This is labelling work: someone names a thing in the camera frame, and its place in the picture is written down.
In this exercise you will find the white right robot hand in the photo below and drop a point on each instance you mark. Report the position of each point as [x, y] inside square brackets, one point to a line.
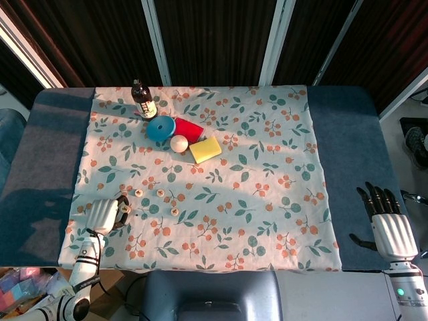
[393, 234]

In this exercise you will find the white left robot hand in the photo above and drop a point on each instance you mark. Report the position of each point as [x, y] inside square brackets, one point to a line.
[102, 215]

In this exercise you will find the white chess piece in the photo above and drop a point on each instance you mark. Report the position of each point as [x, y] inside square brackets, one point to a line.
[125, 208]

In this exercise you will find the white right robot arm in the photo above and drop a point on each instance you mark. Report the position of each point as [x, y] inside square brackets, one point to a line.
[406, 284]

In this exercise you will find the black metal stand leg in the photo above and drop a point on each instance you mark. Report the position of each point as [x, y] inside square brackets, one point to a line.
[413, 197]

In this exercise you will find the black mesh sneaker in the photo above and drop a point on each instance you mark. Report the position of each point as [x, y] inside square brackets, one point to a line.
[414, 143]

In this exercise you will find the blue round disc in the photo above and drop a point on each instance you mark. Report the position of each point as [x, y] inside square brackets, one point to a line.
[157, 132]

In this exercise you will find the white ball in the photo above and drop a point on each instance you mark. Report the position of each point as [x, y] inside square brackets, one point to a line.
[179, 143]

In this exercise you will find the blue felt table cover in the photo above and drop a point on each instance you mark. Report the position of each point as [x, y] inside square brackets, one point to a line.
[344, 133]

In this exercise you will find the colourful block assortment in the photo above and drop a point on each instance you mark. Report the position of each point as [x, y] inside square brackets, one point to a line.
[16, 291]

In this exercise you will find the yellow sponge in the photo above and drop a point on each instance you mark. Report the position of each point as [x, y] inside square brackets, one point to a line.
[204, 150]

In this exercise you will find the red plastic cup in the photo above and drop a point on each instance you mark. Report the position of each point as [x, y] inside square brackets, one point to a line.
[189, 130]

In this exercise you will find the dark brown labelled bottle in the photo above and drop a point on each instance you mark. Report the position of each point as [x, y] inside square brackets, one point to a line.
[143, 100]

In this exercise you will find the floral berry tablecloth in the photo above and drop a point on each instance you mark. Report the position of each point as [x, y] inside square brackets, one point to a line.
[234, 217]

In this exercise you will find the blue grey robot torso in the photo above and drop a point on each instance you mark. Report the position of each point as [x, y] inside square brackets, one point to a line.
[210, 294]

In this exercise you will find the dark pleated screen panel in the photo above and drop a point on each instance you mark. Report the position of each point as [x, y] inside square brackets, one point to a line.
[384, 40]
[311, 33]
[217, 40]
[100, 40]

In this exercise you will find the white screen frame post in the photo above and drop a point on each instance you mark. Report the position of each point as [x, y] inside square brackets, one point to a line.
[26, 57]
[274, 50]
[401, 97]
[157, 43]

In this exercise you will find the grey screen frame post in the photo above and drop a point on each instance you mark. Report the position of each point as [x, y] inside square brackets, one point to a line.
[336, 43]

